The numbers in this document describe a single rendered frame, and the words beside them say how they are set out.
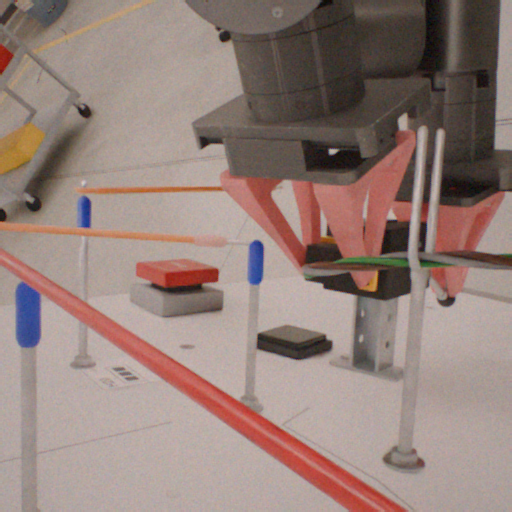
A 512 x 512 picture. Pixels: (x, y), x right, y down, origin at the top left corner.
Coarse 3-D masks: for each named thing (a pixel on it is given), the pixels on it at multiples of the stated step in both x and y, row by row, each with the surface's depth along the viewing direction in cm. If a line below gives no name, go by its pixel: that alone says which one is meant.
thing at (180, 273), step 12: (144, 264) 55; (156, 264) 55; (168, 264) 55; (180, 264) 55; (192, 264) 55; (204, 264) 56; (144, 276) 54; (156, 276) 53; (168, 276) 52; (180, 276) 52; (192, 276) 53; (204, 276) 54; (216, 276) 54; (168, 288) 53; (180, 288) 54; (192, 288) 54
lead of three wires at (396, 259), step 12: (396, 252) 28; (312, 264) 32; (324, 264) 31; (336, 264) 30; (348, 264) 30; (360, 264) 29; (372, 264) 29; (384, 264) 28; (396, 264) 28; (408, 264) 28; (420, 264) 27; (312, 276) 32
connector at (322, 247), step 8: (312, 248) 37; (320, 248) 37; (328, 248) 36; (336, 248) 36; (312, 256) 37; (320, 256) 37; (328, 256) 36; (336, 256) 36; (312, 280) 37; (320, 280) 37; (328, 280) 37; (336, 280) 36; (344, 280) 36; (352, 280) 36; (352, 288) 36
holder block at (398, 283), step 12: (396, 228) 38; (408, 228) 39; (420, 228) 40; (384, 240) 37; (396, 240) 38; (420, 240) 40; (384, 252) 37; (384, 276) 37; (396, 276) 38; (408, 276) 39; (324, 288) 40; (336, 288) 40; (384, 288) 38; (396, 288) 38; (408, 288) 40; (384, 300) 38
